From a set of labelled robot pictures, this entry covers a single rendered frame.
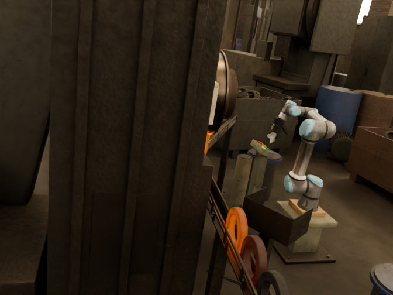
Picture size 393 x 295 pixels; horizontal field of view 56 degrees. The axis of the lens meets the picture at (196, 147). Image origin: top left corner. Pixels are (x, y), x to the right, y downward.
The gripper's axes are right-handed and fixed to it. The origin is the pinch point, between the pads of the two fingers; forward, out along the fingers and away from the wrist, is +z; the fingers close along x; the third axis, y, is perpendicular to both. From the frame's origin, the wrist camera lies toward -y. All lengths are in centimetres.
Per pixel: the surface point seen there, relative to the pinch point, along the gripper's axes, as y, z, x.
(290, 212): -14, 33, 48
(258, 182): -10.3, 35.2, -2.5
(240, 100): -18, -12, -134
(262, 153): 4.6, 10.0, 4.5
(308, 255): -38, 55, 59
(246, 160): 13.0, 20.9, 2.4
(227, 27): -163, -144, -789
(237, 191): 5.6, 48.0, 1.5
